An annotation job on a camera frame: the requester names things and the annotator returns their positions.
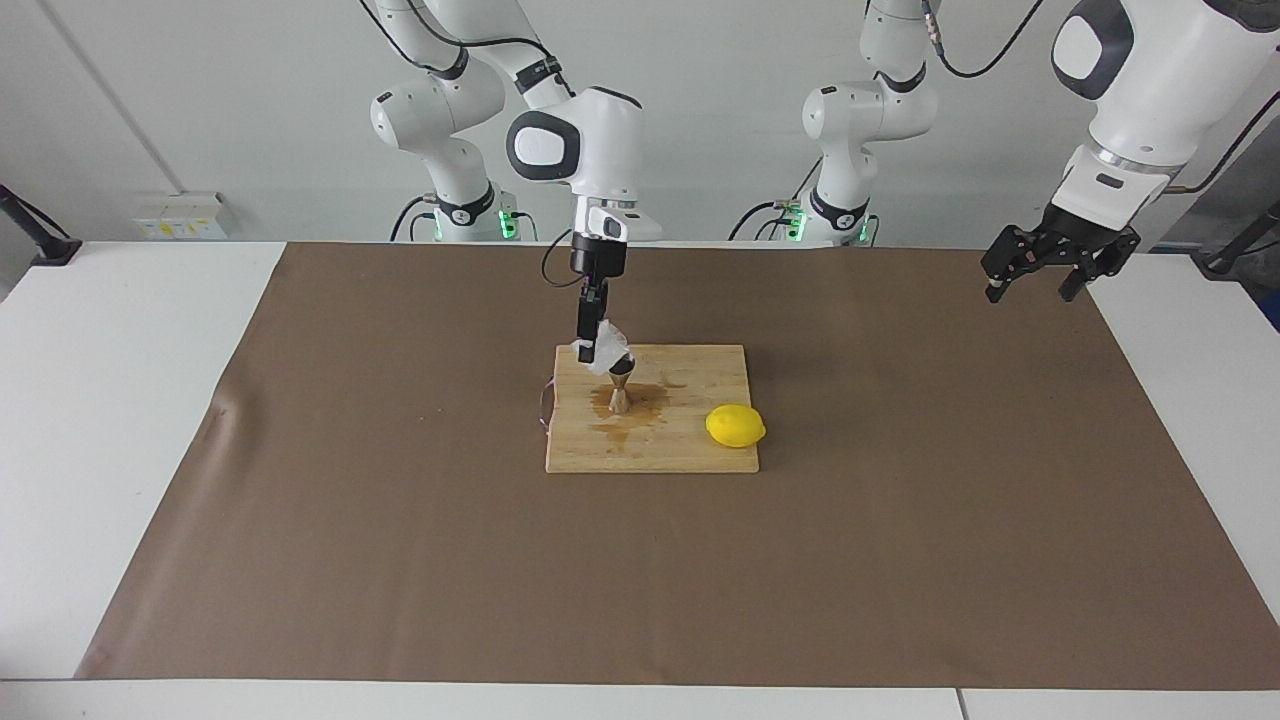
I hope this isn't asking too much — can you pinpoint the yellow lemon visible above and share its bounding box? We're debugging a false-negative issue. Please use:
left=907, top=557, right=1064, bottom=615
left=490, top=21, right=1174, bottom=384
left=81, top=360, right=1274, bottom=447
left=705, top=404, right=768, bottom=449

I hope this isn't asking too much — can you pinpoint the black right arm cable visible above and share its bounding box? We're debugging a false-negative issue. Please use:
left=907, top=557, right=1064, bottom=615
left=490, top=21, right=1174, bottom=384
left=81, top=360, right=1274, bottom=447
left=360, top=0, right=581, bottom=288

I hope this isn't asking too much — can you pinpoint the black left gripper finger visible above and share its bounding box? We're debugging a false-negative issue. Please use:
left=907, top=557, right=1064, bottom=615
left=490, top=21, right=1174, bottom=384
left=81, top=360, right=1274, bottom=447
left=980, top=225, right=1046, bottom=304
left=1060, top=250, right=1136, bottom=303

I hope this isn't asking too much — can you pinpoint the white wall power outlet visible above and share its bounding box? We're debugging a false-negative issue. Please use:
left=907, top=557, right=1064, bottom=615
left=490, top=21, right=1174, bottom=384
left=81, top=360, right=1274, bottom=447
left=133, top=192, right=239, bottom=241

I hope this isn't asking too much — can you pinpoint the wooden cutting board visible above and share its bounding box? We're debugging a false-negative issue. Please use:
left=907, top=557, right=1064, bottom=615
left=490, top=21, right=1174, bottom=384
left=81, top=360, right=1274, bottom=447
left=538, top=344, right=760, bottom=474

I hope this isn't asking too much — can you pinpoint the brown paper table mat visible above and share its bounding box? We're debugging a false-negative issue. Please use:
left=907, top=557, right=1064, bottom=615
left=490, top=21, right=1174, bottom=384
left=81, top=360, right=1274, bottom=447
left=75, top=243, right=1280, bottom=691

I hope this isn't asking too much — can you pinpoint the black stand clamp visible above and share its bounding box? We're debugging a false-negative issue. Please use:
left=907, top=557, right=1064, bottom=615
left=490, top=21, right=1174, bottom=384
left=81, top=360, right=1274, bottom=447
left=0, top=183, right=83, bottom=267
left=1195, top=200, right=1280, bottom=278

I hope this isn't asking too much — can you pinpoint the black base cable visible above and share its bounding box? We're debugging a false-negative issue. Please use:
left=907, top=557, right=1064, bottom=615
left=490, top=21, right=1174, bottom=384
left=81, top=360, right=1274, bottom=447
left=728, top=150, right=823, bottom=242
left=390, top=193, right=441, bottom=244

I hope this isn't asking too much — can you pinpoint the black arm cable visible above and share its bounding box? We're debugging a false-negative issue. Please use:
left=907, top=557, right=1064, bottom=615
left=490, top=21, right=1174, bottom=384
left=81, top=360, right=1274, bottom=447
left=360, top=0, right=581, bottom=288
left=920, top=0, right=1280, bottom=196

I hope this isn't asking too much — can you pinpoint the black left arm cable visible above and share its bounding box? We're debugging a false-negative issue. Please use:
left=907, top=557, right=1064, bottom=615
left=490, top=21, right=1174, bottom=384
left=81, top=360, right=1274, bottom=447
left=920, top=0, right=1280, bottom=196

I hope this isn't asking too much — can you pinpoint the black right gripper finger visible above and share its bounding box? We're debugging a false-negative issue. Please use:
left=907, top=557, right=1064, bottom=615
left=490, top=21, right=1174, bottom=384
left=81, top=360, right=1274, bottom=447
left=577, top=282, right=611, bottom=363

